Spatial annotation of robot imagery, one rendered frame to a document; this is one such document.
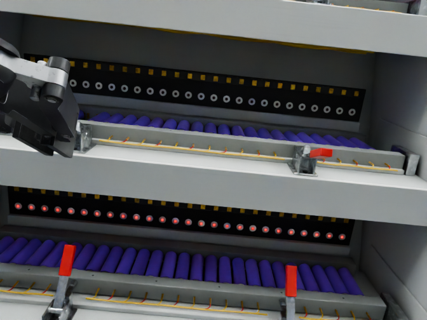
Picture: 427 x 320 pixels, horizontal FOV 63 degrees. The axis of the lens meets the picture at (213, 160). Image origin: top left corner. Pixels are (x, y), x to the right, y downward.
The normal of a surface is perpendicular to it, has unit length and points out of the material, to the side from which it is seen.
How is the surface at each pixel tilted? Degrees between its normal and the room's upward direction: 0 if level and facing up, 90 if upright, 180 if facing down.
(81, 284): 110
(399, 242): 90
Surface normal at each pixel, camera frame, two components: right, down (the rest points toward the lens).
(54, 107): -0.10, 0.97
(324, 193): 0.00, 0.29
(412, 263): -0.99, -0.10
